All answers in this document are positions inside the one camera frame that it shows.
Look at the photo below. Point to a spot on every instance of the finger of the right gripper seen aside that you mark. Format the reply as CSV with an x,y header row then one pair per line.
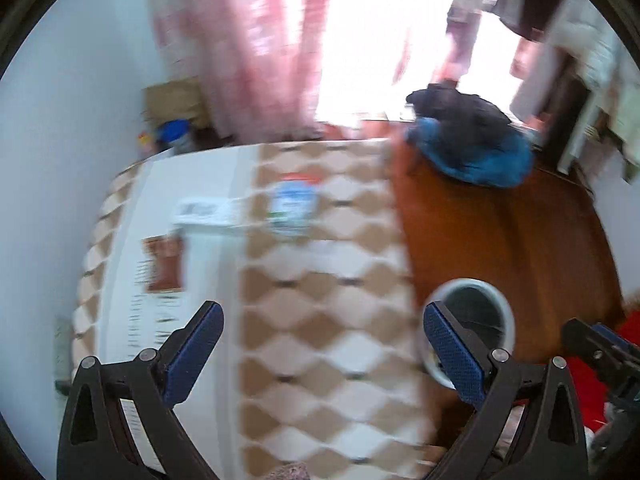
x,y
614,360

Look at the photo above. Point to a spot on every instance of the pink floral curtain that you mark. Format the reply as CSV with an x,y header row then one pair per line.
x,y
257,62

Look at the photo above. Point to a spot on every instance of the white round trash bin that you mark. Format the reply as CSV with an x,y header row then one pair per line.
x,y
480,307

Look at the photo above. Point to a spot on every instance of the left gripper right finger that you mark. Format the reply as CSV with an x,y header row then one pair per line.
x,y
464,357

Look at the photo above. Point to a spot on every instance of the blue jacket pile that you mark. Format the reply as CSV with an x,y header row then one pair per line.
x,y
497,157

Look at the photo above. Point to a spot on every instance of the blue container by wall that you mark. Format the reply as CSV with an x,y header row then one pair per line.
x,y
176,135

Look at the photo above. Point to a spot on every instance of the brown cardboard box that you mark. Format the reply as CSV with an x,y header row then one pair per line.
x,y
175,100

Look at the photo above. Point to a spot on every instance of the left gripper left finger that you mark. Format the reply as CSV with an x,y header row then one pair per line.
x,y
184,354

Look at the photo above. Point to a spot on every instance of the red blanket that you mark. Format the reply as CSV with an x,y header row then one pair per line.
x,y
594,404

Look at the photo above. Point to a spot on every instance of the small white box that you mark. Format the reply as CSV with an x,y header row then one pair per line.
x,y
208,212

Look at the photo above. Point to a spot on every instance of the brown snack wrapper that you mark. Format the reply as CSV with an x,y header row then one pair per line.
x,y
165,253

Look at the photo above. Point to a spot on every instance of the black clothes on jacket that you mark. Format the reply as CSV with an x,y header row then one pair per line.
x,y
465,113

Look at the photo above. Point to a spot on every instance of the hanging clothes rack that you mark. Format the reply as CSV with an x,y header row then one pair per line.
x,y
581,77

